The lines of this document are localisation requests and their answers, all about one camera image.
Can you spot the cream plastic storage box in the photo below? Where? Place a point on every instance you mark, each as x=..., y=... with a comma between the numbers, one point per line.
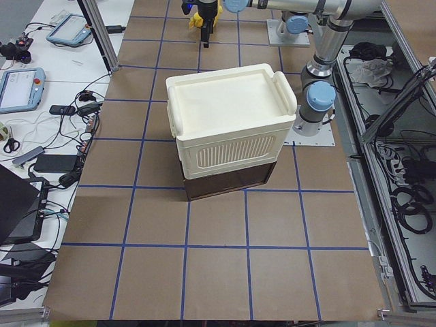
x=229, y=119

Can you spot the near blue teach pendant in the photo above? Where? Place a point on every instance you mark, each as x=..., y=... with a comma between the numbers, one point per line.
x=21, y=89

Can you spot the aluminium frame post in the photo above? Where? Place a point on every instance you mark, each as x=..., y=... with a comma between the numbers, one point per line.
x=98, y=29

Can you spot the yellow dinosaur plush toy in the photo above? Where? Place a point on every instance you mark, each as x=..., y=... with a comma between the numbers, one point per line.
x=196, y=21

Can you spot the far blue teach pendant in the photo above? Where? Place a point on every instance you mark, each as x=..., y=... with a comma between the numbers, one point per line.
x=72, y=31

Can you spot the black power adapter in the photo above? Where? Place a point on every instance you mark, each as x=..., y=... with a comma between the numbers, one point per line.
x=49, y=163

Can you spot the blue teach pendant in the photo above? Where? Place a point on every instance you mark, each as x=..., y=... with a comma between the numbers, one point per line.
x=21, y=89
x=72, y=31

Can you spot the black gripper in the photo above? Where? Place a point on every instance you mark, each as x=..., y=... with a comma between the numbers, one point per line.
x=208, y=8

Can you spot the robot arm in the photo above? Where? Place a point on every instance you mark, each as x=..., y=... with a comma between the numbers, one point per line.
x=318, y=92

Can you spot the black scissors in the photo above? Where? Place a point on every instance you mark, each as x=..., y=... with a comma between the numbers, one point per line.
x=11, y=145

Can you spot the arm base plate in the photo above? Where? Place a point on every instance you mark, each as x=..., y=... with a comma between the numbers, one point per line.
x=324, y=138
x=291, y=32

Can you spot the black laptop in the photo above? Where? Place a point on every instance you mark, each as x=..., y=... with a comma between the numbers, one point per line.
x=22, y=203

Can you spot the dark brown wooden drawer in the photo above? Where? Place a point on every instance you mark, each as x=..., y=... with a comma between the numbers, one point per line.
x=217, y=184

